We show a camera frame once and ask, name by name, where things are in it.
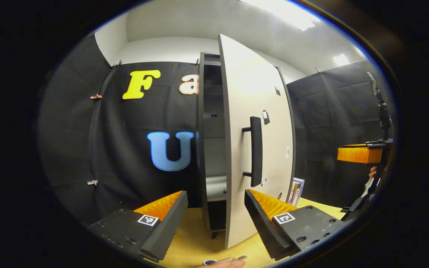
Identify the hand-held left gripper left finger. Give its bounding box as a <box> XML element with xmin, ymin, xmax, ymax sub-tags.
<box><xmin>88</xmin><ymin>191</ymin><xmax>189</xmax><ymax>263</ymax></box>

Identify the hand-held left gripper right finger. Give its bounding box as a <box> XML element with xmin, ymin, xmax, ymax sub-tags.
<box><xmin>244</xmin><ymin>189</ymin><xmax>347</xmax><ymax>261</ymax></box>

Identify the black door handle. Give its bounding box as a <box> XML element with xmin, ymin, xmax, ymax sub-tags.
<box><xmin>242</xmin><ymin>116</ymin><xmax>263</xmax><ymax>188</ymax></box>

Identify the dark grey cabinet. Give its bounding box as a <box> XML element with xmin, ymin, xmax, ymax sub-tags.
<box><xmin>196</xmin><ymin>52</ymin><xmax>230</xmax><ymax>239</ymax></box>

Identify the beige cabinet door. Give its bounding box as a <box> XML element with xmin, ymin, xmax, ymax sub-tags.
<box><xmin>218</xmin><ymin>34</ymin><xmax>297</xmax><ymax>249</ymax></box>

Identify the small upright book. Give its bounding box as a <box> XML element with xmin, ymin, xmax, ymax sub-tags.
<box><xmin>288</xmin><ymin>181</ymin><xmax>301</xmax><ymax>205</ymax></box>
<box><xmin>296</xmin><ymin>178</ymin><xmax>305</xmax><ymax>207</ymax></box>

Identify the black backdrop cloth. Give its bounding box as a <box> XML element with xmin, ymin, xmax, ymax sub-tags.
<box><xmin>38</xmin><ymin>33</ymin><xmax>395</xmax><ymax>224</ymax></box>

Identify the long ceiling light panel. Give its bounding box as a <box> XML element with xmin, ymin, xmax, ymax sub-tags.
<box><xmin>239</xmin><ymin>0</ymin><xmax>321</xmax><ymax>31</ymax></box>

